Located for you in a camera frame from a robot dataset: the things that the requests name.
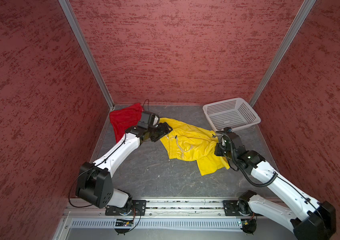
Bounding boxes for yellow shorts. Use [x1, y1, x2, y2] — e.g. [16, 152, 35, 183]
[160, 118, 230, 176]

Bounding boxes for red shorts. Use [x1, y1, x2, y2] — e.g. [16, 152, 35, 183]
[110, 103, 144, 143]

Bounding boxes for white plastic laundry basket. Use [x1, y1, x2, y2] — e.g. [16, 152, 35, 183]
[203, 98, 261, 132]

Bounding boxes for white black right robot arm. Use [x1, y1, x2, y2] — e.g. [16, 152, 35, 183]
[215, 135, 336, 240]

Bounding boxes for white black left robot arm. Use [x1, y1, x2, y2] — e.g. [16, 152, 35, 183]
[72, 123, 173, 216]

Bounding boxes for left small circuit board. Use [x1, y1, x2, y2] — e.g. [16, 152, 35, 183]
[115, 219, 134, 228]

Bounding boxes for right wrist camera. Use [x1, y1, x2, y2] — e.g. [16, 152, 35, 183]
[223, 127, 247, 159]

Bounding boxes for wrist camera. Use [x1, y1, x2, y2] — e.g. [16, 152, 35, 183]
[137, 111, 160, 130]
[223, 127, 247, 159]

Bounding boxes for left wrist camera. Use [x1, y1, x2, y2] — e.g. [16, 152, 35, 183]
[137, 111, 160, 130]

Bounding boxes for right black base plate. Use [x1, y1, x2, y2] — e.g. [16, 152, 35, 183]
[223, 200, 261, 218]

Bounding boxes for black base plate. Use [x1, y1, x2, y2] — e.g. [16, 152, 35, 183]
[223, 200, 261, 218]
[105, 200, 147, 217]

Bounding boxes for aluminium front rail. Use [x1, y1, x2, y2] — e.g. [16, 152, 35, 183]
[63, 197, 238, 218]

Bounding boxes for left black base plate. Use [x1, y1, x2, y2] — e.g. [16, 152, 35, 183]
[105, 200, 147, 217]

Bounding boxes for white slotted cable duct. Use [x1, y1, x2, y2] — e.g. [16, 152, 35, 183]
[70, 218, 242, 231]

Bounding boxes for left corner aluminium post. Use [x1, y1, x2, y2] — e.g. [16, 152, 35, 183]
[58, 0, 115, 111]

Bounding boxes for corner aluminium post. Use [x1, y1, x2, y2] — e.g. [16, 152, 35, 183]
[249, 0, 316, 107]
[58, 0, 115, 111]

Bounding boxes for right corner aluminium post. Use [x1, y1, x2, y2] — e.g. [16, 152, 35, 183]
[249, 0, 316, 107]

